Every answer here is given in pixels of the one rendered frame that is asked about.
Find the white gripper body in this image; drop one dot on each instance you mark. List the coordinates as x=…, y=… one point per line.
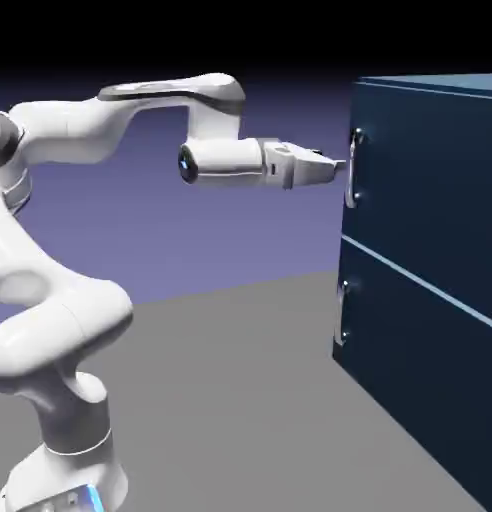
x=310, y=168

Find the dark blue cabinet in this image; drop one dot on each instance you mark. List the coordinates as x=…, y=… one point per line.
x=422, y=304

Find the dark blue cabinet door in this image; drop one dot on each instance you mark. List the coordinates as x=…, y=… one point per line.
x=426, y=192
x=418, y=380

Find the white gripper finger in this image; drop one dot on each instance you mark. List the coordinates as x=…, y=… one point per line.
x=339, y=163

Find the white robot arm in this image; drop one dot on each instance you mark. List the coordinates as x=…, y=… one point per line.
x=70, y=128

